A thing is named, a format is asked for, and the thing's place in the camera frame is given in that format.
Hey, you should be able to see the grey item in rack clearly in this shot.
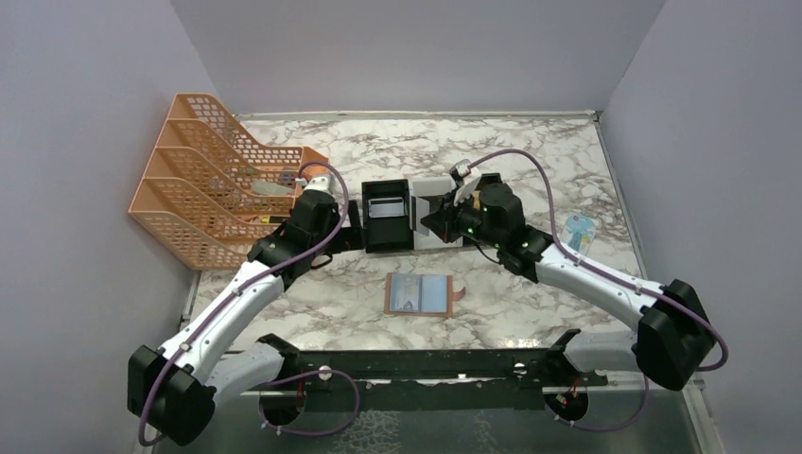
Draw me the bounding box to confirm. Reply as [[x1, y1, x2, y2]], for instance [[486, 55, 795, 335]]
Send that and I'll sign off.
[[252, 180, 288, 196]]

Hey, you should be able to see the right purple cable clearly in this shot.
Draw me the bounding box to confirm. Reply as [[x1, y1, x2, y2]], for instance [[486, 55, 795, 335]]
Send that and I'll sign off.
[[466, 148, 730, 372]]

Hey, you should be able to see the silver VIP card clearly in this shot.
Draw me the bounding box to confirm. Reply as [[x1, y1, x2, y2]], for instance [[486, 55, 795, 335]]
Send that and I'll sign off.
[[389, 274, 422, 313]]

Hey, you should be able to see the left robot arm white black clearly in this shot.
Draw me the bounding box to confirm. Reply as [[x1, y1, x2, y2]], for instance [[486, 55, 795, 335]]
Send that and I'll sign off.
[[127, 189, 361, 446]]

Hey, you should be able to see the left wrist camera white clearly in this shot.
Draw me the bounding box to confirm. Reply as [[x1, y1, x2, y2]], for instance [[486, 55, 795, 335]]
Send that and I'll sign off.
[[304, 174, 334, 195]]

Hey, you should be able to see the brown leather card holder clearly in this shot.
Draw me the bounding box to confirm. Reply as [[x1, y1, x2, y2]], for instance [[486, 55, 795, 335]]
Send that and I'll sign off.
[[383, 272, 466, 318]]

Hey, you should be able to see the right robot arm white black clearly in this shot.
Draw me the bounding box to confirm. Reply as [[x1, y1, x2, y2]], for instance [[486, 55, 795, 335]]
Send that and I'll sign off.
[[421, 183, 716, 391]]

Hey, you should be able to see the white middle sorting tray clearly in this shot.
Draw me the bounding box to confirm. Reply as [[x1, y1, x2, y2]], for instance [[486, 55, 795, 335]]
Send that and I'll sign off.
[[408, 176, 464, 251]]

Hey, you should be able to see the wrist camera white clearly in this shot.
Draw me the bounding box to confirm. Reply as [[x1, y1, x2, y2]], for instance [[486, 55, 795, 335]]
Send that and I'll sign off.
[[449, 160, 482, 206], [304, 174, 334, 195]]

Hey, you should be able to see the black sorting tray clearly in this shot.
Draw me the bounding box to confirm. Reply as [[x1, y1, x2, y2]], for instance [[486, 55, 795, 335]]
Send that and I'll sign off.
[[468, 173, 521, 247], [361, 179, 413, 253]]

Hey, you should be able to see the black right sorting tray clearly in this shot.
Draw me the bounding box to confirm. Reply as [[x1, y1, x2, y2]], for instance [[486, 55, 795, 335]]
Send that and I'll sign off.
[[468, 173, 521, 247]]

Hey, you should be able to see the blue packaged item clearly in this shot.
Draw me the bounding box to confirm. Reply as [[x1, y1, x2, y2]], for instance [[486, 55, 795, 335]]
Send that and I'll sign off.
[[560, 213, 597, 255]]

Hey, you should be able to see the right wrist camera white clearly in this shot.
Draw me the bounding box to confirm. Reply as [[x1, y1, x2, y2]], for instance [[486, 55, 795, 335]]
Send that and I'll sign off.
[[449, 160, 482, 206]]

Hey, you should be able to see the black left sorting tray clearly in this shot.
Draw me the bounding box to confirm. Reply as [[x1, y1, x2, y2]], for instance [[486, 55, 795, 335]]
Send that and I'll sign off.
[[361, 179, 413, 253]]

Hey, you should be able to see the silver magnetic stripe card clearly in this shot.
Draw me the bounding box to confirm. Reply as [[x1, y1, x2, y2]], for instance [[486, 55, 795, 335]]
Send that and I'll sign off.
[[411, 195, 444, 237]]

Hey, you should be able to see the silver card in tray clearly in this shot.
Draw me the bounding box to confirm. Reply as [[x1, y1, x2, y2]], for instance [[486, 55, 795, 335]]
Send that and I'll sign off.
[[368, 197, 407, 218]]

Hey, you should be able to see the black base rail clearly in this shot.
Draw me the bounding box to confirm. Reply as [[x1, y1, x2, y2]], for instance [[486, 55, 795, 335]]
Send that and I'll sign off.
[[168, 335, 609, 415]]

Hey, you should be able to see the orange plastic file rack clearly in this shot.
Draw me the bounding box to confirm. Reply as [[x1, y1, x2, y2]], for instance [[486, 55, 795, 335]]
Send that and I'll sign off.
[[129, 93, 328, 271]]

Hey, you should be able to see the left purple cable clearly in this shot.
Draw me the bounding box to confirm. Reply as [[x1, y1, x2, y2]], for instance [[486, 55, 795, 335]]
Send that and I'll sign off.
[[137, 161, 351, 447]]

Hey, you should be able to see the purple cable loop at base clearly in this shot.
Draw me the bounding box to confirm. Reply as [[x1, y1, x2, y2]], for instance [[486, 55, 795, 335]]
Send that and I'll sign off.
[[257, 367, 363, 438]]

